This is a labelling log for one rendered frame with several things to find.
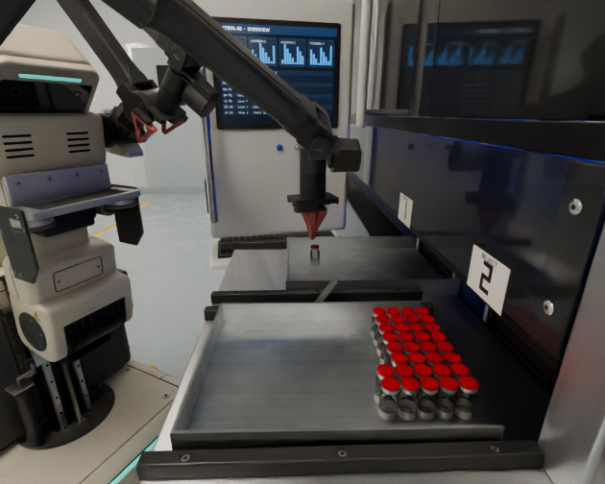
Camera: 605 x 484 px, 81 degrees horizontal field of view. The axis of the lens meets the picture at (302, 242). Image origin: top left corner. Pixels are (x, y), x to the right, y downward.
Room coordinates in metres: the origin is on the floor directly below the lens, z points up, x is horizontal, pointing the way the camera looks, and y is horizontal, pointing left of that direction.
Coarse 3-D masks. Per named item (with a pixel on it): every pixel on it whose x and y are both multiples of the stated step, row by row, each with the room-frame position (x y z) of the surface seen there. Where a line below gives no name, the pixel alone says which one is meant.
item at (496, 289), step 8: (472, 256) 0.45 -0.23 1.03; (480, 256) 0.43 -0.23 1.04; (488, 256) 0.41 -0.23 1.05; (472, 264) 0.44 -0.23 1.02; (480, 264) 0.43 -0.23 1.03; (496, 264) 0.39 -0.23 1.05; (472, 272) 0.44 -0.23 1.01; (480, 272) 0.42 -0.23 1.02; (488, 272) 0.41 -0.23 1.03; (496, 272) 0.39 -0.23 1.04; (504, 272) 0.37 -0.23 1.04; (472, 280) 0.44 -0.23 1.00; (496, 280) 0.39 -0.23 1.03; (504, 280) 0.37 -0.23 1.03; (472, 288) 0.43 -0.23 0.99; (488, 288) 0.40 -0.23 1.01; (496, 288) 0.38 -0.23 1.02; (504, 288) 0.37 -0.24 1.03; (480, 296) 0.41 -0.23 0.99; (488, 296) 0.40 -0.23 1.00; (496, 296) 0.38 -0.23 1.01; (504, 296) 0.37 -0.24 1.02; (496, 304) 0.38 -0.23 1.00; (496, 312) 0.37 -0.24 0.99
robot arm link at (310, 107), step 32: (128, 0) 0.50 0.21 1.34; (160, 0) 0.53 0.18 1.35; (192, 0) 0.58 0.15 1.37; (160, 32) 0.55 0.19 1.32; (192, 32) 0.56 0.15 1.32; (224, 32) 0.59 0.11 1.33; (224, 64) 0.59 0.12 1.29; (256, 64) 0.62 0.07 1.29; (256, 96) 0.63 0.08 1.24; (288, 96) 0.65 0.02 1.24; (288, 128) 0.67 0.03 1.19; (320, 128) 0.68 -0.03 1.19
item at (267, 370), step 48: (240, 336) 0.48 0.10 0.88; (288, 336) 0.48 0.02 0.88; (336, 336) 0.48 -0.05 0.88; (192, 384) 0.34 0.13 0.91; (240, 384) 0.37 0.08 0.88; (288, 384) 0.37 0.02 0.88; (336, 384) 0.37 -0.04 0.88; (192, 432) 0.27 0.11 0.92; (240, 432) 0.27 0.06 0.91; (288, 432) 0.27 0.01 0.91; (336, 432) 0.27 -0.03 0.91; (384, 432) 0.27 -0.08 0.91; (432, 432) 0.27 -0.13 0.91; (480, 432) 0.27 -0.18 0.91
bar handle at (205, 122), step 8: (208, 120) 1.12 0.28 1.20; (208, 128) 1.11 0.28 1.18; (208, 136) 1.11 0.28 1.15; (208, 144) 1.11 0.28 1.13; (208, 152) 1.11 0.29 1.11; (208, 160) 1.11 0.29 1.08; (208, 168) 1.11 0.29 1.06; (208, 176) 1.11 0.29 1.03; (208, 184) 1.11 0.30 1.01; (208, 192) 1.11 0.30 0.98; (208, 200) 1.12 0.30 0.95; (216, 200) 1.12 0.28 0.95; (216, 208) 1.12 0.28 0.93; (216, 216) 1.11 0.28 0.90
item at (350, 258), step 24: (288, 240) 0.87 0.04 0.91; (312, 240) 0.87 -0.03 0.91; (336, 240) 0.87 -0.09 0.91; (360, 240) 0.87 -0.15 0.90; (384, 240) 0.87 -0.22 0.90; (408, 240) 0.88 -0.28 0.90; (288, 264) 0.77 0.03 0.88; (336, 264) 0.77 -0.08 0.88; (360, 264) 0.77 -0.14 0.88; (384, 264) 0.77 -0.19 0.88; (408, 264) 0.77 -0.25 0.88; (288, 288) 0.61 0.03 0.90; (312, 288) 0.61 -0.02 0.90; (336, 288) 0.61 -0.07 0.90; (360, 288) 0.61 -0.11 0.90; (432, 288) 0.62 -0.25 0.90; (456, 288) 0.62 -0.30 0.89
